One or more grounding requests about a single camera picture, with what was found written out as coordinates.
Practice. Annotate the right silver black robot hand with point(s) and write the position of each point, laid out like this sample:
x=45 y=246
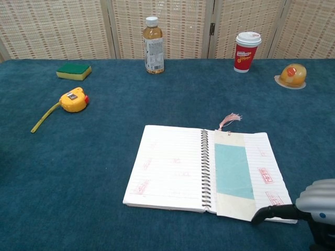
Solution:
x=319 y=194

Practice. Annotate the teal white tasselled bookmark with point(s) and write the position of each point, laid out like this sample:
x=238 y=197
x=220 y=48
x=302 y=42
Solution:
x=233 y=167

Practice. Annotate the red paper cup white lid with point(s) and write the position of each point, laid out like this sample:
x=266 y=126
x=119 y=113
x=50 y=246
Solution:
x=244 y=56

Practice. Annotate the dark blue table cloth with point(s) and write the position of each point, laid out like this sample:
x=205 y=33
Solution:
x=78 y=183

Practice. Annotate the yellow tape measure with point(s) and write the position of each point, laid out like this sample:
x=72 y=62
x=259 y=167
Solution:
x=73 y=102

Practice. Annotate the amber tea plastic bottle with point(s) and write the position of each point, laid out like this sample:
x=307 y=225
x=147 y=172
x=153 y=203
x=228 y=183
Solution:
x=153 y=49

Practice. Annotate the woven rattan folding screen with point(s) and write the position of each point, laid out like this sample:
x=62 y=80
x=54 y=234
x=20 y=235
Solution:
x=65 y=28

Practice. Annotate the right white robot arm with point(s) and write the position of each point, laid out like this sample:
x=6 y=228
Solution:
x=324 y=230

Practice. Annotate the orange fruit jelly cup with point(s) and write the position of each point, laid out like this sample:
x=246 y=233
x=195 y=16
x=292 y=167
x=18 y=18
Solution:
x=292 y=75

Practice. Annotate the green yellow scouring sponge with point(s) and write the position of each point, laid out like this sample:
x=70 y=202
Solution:
x=74 y=71

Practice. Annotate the open spiral lined notebook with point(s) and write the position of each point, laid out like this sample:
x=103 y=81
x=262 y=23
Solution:
x=170 y=170

